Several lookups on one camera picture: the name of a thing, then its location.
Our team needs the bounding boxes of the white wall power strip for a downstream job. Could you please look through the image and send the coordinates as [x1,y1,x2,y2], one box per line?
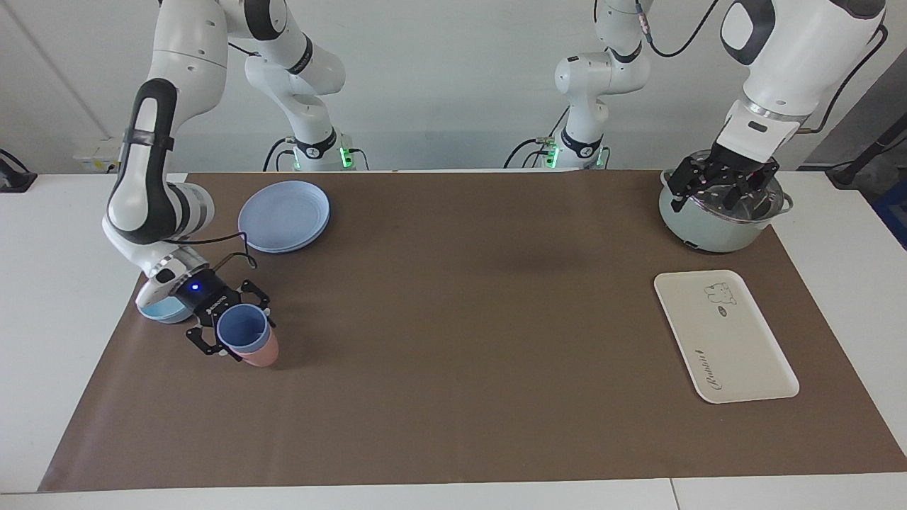
[74,137,123,174]

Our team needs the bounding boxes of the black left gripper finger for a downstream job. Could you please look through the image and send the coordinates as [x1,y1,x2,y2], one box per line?
[721,170,780,211]
[669,159,711,214]

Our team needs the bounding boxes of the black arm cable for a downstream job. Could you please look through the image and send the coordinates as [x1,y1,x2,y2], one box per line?
[165,229,258,271]
[633,0,891,137]

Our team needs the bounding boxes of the black base cables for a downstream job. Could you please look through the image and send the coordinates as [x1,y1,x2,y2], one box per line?
[502,106,612,171]
[261,137,369,172]

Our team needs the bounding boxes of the blue plastic cup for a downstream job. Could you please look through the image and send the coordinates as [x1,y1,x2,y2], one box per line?
[215,303,272,357]

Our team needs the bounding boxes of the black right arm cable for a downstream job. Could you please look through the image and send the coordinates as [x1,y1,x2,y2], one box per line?
[165,229,258,271]

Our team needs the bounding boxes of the brown table mat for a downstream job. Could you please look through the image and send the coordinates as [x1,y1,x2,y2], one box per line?
[37,169,907,494]

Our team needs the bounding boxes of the light blue bowl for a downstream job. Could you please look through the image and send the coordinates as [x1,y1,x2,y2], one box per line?
[135,282,197,325]

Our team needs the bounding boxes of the black left base cables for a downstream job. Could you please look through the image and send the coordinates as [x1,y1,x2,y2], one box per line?
[502,106,612,171]

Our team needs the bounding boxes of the pink plastic cup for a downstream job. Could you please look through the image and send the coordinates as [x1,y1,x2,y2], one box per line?
[230,327,281,370]

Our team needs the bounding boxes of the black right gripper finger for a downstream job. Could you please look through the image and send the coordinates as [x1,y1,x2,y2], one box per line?
[186,320,237,361]
[237,279,278,331]

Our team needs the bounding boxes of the blue box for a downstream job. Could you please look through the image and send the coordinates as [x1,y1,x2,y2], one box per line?
[874,177,907,250]

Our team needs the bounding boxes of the black stand leg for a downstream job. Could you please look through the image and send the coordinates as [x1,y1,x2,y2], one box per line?
[825,113,907,190]

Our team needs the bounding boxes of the green pot with glass lid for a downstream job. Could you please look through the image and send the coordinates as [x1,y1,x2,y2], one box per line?
[657,148,795,254]

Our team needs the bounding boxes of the cream rabbit print tray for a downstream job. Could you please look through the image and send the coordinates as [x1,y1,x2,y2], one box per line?
[653,268,801,405]

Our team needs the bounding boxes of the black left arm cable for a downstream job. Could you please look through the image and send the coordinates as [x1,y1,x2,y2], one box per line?
[633,0,891,137]

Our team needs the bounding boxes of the black clamp object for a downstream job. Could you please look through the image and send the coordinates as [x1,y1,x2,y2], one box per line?
[0,148,38,194]

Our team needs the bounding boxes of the black right base cables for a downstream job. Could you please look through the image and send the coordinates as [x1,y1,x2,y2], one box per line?
[261,137,369,172]

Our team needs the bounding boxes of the pale blue plate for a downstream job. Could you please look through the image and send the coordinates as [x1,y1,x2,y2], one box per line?
[237,180,332,255]

